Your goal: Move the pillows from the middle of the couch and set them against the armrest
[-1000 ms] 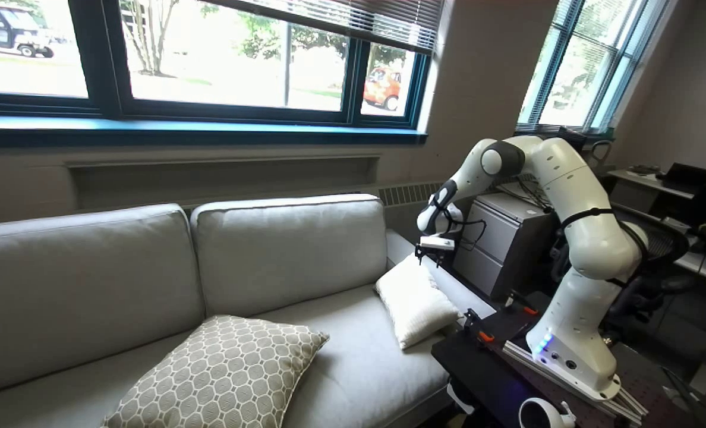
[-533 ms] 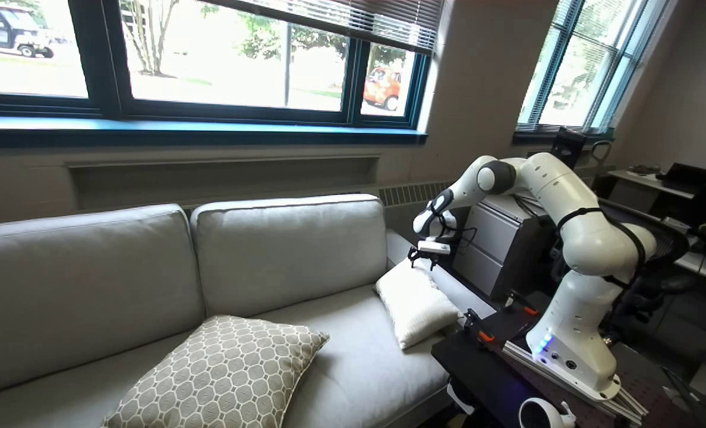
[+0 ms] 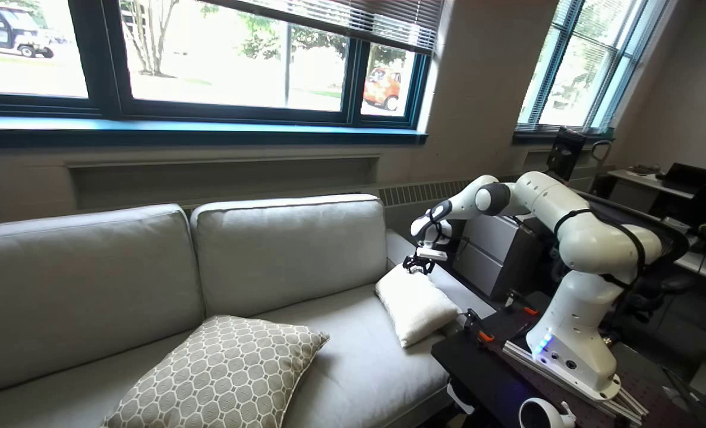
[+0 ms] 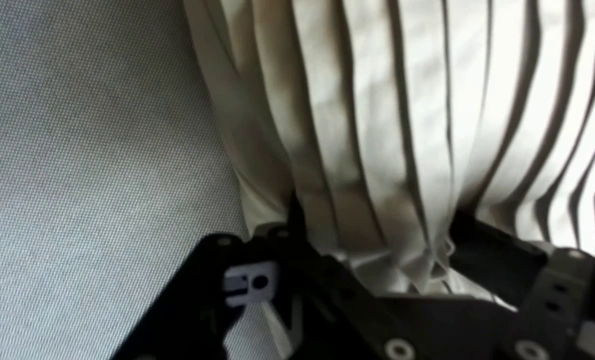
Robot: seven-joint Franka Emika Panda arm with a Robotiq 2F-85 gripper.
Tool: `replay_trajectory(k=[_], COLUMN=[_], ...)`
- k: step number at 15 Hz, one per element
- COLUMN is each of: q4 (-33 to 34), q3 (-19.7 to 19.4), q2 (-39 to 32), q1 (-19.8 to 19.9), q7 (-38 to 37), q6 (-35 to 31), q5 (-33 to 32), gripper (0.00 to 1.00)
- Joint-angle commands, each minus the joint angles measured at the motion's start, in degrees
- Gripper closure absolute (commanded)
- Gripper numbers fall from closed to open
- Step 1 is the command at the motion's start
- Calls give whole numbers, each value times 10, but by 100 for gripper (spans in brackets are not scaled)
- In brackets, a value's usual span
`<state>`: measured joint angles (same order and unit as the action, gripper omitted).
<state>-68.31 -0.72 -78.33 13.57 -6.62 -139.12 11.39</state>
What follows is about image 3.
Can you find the dark window blinds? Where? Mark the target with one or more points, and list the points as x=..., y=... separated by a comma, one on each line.
x=352, y=15

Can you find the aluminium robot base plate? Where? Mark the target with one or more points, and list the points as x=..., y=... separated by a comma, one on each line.
x=634, y=404

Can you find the small cream pillow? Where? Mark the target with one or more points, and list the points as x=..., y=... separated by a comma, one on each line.
x=415, y=304

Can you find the wall radiator grille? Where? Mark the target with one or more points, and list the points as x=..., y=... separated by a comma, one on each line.
x=415, y=193

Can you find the orange-black clamp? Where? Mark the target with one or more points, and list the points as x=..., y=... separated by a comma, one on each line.
x=479, y=333
x=524, y=304

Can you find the light gray couch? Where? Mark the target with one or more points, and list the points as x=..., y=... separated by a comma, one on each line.
x=289, y=252

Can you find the light-blue framed tall window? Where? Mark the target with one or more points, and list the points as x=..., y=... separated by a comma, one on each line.
x=581, y=72

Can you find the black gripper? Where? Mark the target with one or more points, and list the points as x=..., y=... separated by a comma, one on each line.
x=424, y=265

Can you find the blue-framed wide window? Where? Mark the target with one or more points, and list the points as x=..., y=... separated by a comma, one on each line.
x=106, y=63

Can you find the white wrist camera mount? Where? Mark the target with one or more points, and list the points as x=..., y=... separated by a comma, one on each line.
x=436, y=252

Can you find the white utility cart outside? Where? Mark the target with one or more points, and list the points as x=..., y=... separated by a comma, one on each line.
x=11, y=26

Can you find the gray couch back cushion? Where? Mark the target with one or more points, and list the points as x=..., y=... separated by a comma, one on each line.
x=289, y=249
x=74, y=293

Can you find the tree outside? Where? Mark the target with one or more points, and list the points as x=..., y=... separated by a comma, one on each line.
x=151, y=37

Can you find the gray drawer cabinet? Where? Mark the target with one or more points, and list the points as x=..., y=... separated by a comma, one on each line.
x=486, y=252

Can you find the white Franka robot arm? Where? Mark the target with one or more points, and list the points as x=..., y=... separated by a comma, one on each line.
x=591, y=252

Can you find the orange car outside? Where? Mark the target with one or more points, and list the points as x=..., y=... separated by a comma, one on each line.
x=383, y=85

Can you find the black robot table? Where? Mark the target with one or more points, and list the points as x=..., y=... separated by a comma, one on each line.
x=479, y=371

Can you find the large octagon-patterned pillow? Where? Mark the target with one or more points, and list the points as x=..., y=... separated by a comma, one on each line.
x=224, y=371

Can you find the black office chair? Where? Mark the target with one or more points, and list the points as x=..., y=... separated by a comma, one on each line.
x=674, y=241

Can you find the black stand by window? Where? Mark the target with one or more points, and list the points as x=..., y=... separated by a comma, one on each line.
x=569, y=151

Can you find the white VR controller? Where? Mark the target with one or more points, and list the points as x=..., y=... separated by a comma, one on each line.
x=544, y=413

